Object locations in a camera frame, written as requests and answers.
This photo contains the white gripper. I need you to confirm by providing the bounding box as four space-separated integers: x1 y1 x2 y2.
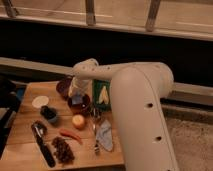
68 77 91 97

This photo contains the blue sponge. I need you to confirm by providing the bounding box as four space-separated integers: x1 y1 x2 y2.
72 95 83 105

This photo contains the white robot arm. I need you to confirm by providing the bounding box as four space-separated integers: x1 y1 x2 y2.
72 59 180 171

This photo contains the purple bowl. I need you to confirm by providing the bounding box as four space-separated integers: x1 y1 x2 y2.
56 77 72 99

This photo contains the red bowl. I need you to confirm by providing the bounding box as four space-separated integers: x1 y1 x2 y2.
67 94 90 115

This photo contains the green plastic tray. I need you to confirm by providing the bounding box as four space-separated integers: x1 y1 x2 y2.
92 80 111 111

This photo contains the yellow banana piece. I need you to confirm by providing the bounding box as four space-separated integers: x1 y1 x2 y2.
98 86 109 104

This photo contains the yellow apple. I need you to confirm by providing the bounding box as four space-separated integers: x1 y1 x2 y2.
72 114 86 129

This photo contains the blue cup with dark item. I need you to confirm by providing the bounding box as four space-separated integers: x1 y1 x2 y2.
40 106 58 124

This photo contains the white round lid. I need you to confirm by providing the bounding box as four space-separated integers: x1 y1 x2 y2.
32 96 49 108

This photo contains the red chili pepper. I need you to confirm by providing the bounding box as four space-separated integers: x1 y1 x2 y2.
59 129 83 145

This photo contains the wooden table board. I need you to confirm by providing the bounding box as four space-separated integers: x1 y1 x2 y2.
0 81 124 171

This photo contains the grey blue cloth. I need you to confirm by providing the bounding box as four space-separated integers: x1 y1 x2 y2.
96 120 113 152

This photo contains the metal spoon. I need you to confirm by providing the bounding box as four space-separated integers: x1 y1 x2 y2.
91 107 100 155

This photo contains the dark grape bunch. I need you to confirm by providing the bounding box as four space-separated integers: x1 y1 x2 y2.
52 137 75 163

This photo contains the black handled peeler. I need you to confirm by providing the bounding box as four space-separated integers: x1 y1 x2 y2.
31 121 56 167

